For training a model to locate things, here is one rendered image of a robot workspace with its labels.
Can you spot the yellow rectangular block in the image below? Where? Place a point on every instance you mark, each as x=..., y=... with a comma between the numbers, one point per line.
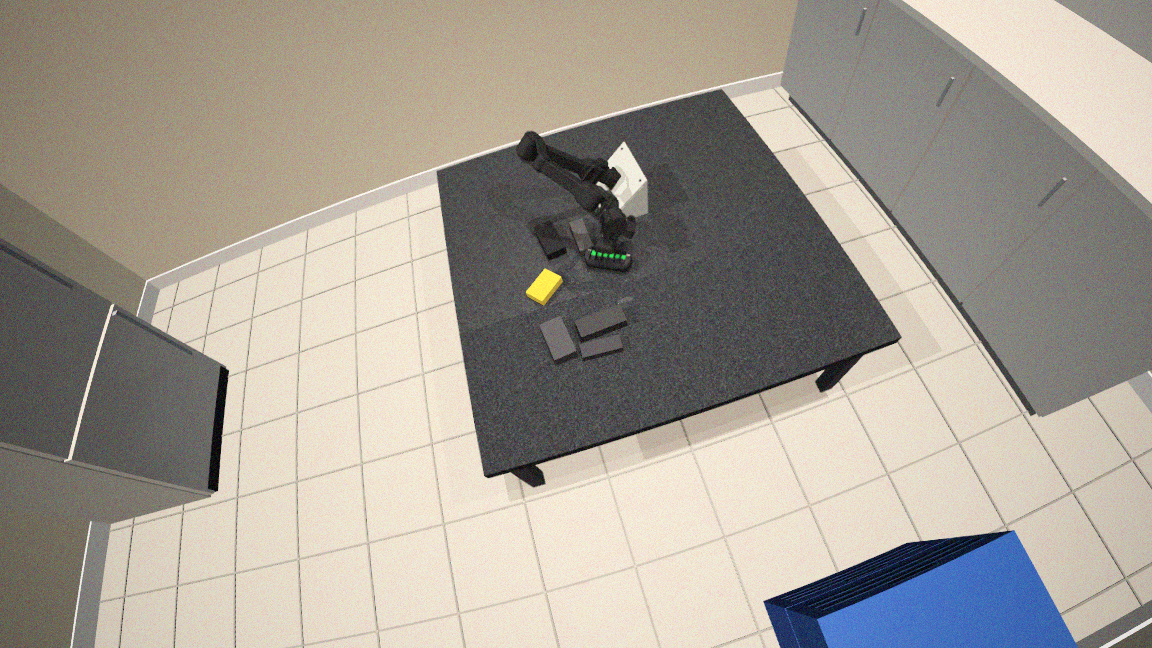
x=544, y=286

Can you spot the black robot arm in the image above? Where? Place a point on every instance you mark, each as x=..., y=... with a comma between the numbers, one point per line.
x=551, y=161

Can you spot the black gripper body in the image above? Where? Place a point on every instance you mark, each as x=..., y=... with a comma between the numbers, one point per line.
x=608, y=243

